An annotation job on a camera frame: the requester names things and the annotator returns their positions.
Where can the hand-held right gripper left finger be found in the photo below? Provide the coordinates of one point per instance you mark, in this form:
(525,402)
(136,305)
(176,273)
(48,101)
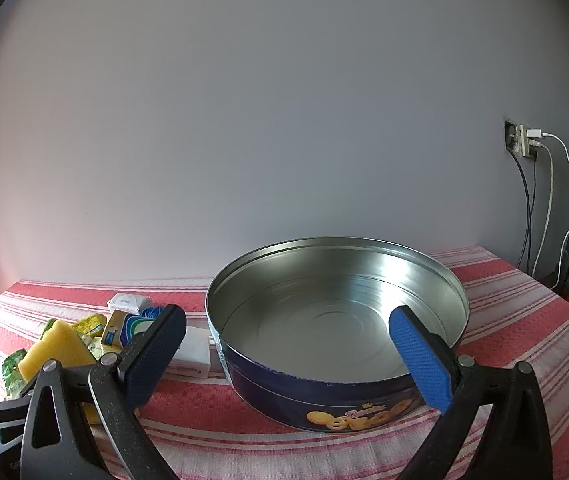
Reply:
(157,355)

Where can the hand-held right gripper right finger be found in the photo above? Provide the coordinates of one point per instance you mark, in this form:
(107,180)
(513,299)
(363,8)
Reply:
(422,360)

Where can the blue white tissue pack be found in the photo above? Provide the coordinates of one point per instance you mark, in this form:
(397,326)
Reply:
(124,332)

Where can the green leaf tissue pack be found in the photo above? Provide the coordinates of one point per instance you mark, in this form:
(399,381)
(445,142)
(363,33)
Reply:
(12,377)

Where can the green yellow tissue pack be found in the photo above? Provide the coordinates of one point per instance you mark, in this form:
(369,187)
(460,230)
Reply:
(89,324)

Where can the large yellow sponge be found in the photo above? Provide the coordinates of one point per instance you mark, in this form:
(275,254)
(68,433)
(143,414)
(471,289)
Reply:
(59,355)

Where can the blue round cookie tin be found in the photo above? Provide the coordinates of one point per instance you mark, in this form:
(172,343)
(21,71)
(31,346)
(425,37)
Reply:
(324,310)

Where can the small white tissue pack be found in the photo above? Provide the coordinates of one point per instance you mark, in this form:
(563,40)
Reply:
(127,302)

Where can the red striped tablecloth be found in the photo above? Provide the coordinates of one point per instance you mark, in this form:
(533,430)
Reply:
(514,310)

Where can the white charger plug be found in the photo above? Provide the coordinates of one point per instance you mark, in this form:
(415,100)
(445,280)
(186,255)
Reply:
(535,146)
(533,134)

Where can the wall power outlet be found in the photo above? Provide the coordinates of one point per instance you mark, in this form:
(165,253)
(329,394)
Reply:
(513,140)

